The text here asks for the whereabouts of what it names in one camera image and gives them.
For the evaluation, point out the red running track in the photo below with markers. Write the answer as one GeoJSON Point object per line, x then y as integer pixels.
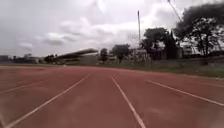
{"type": "Point", "coordinates": [93, 100]}

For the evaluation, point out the row of distant buildings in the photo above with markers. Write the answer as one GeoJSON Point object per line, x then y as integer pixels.
{"type": "Point", "coordinates": [20, 59]}

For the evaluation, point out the small dark tree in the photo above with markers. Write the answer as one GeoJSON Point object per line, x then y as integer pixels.
{"type": "Point", "coordinates": [103, 53]}

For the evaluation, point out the slanted pole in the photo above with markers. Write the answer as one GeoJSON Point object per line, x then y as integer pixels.
{"type": "Point", "coordinates": [174, 10]}

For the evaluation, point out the pale building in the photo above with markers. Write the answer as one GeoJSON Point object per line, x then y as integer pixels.
{"type": "Point", "coordinates": [140, 55]}

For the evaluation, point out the roofed grandstand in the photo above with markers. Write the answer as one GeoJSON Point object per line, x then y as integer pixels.
{"type": "Point", "coordinates": [76, 55]}

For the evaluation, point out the grass strip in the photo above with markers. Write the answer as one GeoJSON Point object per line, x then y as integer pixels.
{"type": "Point", "coordinates": [180, 68]}

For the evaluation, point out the dark fence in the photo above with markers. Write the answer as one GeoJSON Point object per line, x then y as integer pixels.
{"type": "Point", "coordinates": [206, 60]}

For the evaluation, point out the large dark tree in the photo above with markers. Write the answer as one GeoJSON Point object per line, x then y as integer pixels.
{"type": "Point", "coordinates": [200, 23]}

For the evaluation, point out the tall thin pole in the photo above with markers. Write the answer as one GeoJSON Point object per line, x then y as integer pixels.
{"type": "Point", "coordinates": [138, 26]}

